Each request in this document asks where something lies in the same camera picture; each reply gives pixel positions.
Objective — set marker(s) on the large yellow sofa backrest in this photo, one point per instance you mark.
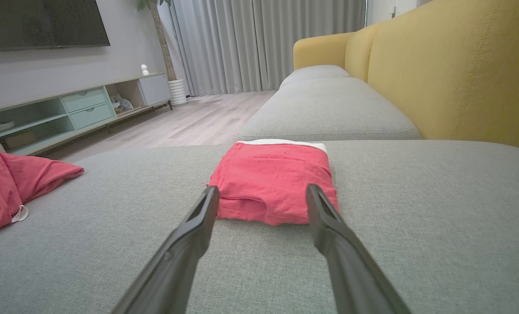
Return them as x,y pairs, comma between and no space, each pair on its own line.
459,74

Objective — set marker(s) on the grey pleated curtain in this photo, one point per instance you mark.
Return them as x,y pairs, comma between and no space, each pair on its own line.
215,43
307,35

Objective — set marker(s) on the grey sofa seat cushion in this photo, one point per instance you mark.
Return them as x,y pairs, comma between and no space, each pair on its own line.
329,109
316,72

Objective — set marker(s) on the stack of white plates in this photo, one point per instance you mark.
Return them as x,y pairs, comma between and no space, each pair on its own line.
2,127

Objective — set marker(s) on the large grey sofa seat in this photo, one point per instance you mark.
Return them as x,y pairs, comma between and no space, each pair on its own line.
416,226

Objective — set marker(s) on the red basketball shorts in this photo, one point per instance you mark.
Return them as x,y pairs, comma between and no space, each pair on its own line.
268,179

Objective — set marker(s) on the small white wall fixture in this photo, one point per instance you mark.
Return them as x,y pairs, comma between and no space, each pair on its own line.
392,11

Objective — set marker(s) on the black flat television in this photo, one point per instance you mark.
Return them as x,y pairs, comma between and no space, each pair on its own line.
41,22

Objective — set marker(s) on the pale clutter pile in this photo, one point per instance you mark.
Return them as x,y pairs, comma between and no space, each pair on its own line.
122,104

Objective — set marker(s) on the mint green cabinet drawer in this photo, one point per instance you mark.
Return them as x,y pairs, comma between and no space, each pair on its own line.
84,99
91,116

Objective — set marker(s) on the brown box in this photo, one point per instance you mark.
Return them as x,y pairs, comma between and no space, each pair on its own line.
19,140

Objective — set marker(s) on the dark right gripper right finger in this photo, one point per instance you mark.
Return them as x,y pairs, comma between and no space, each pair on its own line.
351,270

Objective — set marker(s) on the small white figurine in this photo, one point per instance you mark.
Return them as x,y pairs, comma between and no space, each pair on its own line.
144,69

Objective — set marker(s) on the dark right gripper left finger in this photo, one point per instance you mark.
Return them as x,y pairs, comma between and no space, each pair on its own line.
185,257

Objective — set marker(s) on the long low TV cabinet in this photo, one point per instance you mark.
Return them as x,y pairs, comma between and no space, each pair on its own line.
45,98

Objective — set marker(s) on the white ribbed plant pot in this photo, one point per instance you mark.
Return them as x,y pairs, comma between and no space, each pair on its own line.
178,91

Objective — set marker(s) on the white cabinet door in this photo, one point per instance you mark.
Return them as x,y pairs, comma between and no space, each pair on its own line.
154,89

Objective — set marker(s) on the yellow sofa armrest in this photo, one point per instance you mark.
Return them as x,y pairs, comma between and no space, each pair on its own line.
320,50

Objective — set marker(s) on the red Bulls basketball jersey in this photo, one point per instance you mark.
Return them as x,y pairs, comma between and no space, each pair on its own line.
11,187

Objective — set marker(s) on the tall indoor plant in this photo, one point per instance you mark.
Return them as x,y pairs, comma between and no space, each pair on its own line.
163,43

